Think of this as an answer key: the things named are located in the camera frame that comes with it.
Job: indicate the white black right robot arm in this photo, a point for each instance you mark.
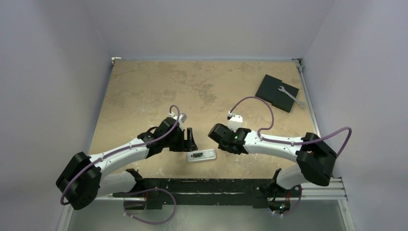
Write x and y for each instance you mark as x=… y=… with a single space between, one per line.
x=314 y=159

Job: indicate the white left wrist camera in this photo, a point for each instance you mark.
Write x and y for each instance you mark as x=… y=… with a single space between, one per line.
x=181 y=117

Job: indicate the aluminium table edge frame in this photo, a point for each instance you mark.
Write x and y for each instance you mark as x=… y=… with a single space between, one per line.
x=342 y=202

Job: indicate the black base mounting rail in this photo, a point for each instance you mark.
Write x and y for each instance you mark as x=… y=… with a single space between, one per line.
x=256 y=193

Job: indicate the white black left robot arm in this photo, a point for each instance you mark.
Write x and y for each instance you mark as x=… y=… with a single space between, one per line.
x=81 y=181

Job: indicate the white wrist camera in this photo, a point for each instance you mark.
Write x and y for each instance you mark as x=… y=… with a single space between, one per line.
x=234 y=122
x=181 y=117

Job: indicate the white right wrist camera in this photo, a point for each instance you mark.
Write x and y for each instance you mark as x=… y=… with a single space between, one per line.
x=234 y=122

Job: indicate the black foam pad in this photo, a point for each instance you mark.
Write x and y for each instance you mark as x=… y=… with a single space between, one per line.
x=269 y=91

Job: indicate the white remote control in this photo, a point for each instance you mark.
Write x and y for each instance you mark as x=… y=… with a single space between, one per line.
x=209 y=154

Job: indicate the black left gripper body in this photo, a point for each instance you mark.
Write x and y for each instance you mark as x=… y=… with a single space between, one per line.
x=181 y=144

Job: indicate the silver open-end wrench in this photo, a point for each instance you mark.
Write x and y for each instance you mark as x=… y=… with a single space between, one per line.
x=300 y=103

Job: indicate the green black AAA battery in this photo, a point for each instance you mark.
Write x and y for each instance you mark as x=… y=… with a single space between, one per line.
x=197 y=155

